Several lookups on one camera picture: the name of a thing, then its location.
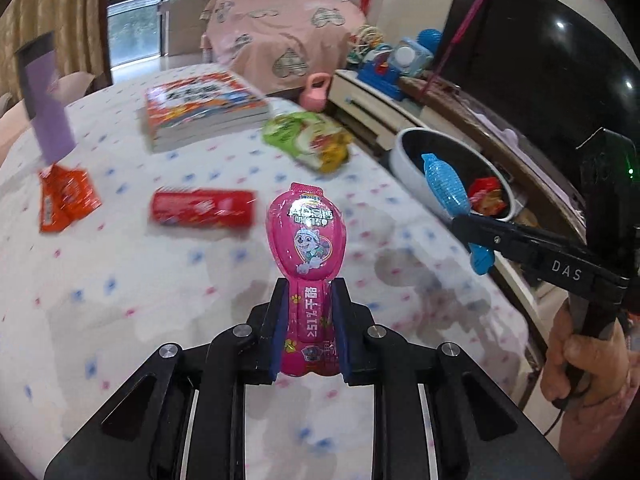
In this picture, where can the blue and red toy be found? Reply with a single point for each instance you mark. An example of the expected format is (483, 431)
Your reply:
(380, 75)

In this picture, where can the brown marble shelf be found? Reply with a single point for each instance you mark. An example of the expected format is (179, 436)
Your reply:
(450, 105)

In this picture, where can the red crumpled snack wrapper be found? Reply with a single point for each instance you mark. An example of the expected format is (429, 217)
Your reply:
(485, 195)

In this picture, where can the person's right forearm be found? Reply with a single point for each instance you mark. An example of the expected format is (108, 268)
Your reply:
(605, 435)

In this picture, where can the green snack wrapper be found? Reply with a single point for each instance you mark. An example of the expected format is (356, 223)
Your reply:
(295, 132)

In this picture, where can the blue spiky ball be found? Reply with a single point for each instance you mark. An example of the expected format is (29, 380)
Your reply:
(430, 40)

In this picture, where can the orange snack packet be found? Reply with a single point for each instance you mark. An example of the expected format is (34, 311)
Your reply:
(67, 195)

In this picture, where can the golden patterned curtain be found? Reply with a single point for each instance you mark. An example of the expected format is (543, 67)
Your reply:
(50, 5)

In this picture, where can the white bin with black bag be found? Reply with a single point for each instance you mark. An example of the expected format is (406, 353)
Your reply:
(410, 165)

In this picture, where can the pink heart print blanket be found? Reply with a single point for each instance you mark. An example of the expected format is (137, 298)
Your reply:
(270, 25)

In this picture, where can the colourful book stack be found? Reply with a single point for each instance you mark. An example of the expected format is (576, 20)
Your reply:
(200, 105)

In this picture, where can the purple box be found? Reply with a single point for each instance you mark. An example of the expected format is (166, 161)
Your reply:
(47, 110)

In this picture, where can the black television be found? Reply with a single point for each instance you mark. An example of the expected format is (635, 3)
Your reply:
(525, 60)

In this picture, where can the light blue toy box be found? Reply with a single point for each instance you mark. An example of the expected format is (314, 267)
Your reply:
(412, 55)

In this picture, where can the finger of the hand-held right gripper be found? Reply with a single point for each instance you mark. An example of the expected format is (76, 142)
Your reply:
(492, 235)

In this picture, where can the floral white tablecloth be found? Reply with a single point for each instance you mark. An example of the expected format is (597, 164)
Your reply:
(150, 285)

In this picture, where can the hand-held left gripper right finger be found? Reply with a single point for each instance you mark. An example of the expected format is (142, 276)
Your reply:
(340, 330)

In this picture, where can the red carton box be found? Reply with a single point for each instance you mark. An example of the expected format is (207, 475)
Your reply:
(200, 207)

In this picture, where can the pink kettlebell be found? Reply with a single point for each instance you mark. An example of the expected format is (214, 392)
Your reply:
(315, 95)

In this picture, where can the person's right hand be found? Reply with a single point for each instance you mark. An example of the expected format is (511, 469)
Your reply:
(585, 365)

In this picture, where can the ferris wheel toy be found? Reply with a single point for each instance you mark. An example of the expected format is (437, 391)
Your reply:
(367, 37)

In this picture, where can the pink hoop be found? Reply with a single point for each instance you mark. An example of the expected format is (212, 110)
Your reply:
(462, 30)

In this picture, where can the pink cheese stick wrapper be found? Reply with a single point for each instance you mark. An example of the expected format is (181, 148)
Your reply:
(305, 240)

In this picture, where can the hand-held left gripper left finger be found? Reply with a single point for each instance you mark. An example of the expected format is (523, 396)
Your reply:
(281, 330)

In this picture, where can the blue plastic bottle toy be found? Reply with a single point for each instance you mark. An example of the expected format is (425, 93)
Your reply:
(445, 185)

